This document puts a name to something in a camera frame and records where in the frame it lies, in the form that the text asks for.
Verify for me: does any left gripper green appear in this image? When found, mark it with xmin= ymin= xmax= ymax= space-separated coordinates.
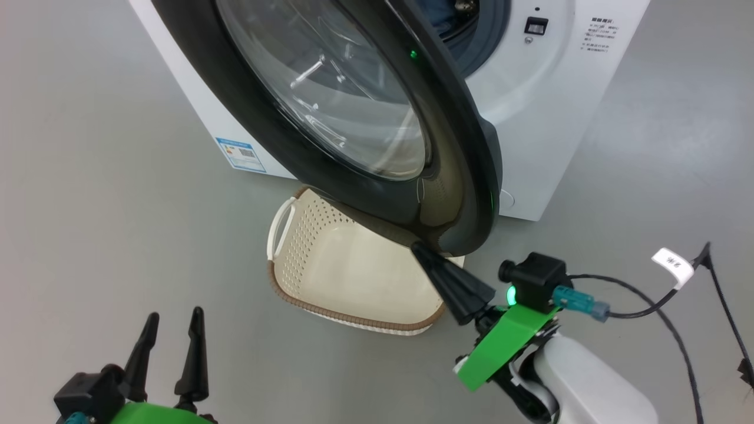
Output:
xmin=106 ymin=306 xmax=217 ymax=424

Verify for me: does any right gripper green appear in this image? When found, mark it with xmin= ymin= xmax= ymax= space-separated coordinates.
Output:
xmin=411 ymin=241 xmax=563 ymax=393

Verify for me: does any dark round washer door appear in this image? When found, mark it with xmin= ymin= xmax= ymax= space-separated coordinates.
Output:
xmin=150 ymin=0 xmax=503 ymax=257

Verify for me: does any blue cartoon print garment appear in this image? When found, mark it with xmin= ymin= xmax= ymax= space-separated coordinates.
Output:
xmin=423 ymin=0 xmax=469 ymax=37

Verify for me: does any white front-load washing machine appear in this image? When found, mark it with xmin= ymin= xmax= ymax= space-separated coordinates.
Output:
xmin=128 ymin=0 xmax=652 ymax=223

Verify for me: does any washer drum opening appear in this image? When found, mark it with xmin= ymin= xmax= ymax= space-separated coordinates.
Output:
xmin=412 ymin=0 xmax=512 ymax=78

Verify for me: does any cream perforated laundry basket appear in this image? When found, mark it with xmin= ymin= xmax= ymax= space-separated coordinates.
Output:
xmin=267 ymin=187 xmax=466 ymax=336

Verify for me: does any blue energy label sticker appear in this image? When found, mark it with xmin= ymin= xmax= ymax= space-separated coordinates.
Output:
xmin=216 ymin=137 xmax=267 ymax=173

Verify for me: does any printed text sticker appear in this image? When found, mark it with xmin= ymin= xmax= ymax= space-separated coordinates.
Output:
xmin=583 ymin=16 xmax=614 ymax=55

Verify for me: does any black cable teal connector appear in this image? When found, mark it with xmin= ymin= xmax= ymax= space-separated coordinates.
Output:
xmin=553 ymin=241 xmax=754 ymax=390

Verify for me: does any thin black cable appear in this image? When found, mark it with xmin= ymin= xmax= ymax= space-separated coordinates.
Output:
xmin=567 ymin=273 xmax=706 ymax=424

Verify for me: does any white cable tag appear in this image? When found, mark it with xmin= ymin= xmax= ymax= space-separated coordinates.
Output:
xmin=651 ymin=247 xmax=696 ymax=290

